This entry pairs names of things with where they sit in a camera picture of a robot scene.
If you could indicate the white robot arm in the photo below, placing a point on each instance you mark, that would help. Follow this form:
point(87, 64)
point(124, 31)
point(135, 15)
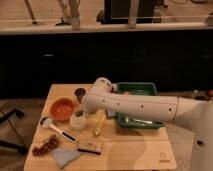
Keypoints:
point(191, 114)

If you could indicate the red bowl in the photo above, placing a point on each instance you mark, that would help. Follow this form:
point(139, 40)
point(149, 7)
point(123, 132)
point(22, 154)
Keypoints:
point(62, 109)

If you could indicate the dark metal cup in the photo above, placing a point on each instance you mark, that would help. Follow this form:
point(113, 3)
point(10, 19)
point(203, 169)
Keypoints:
point(80, 92)

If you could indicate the blue sponge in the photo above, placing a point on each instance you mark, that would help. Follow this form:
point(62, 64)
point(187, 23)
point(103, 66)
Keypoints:
point(111, 114)

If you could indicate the green plastic bin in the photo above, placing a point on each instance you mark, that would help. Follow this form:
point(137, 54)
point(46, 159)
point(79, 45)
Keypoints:
point(137, 88)

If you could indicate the yellow banana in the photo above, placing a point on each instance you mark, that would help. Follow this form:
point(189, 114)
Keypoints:
point(98, 128)

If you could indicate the silver utensil in bin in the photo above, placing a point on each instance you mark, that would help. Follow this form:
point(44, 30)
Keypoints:
point(131, 120)

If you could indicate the wooden brush block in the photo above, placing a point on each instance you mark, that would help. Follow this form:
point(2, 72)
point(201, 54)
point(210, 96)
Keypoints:
point(90, 146)

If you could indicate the bunch of red grapes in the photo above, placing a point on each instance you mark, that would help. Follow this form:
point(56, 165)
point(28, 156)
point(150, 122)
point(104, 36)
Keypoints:
point(51, 144)

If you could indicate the blue grey cloth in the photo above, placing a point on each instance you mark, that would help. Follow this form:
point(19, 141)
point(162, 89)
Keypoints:
point(64, 156)

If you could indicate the white handled kitchen tool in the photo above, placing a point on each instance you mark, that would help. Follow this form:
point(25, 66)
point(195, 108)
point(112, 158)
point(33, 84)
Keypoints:
point(47, 122)

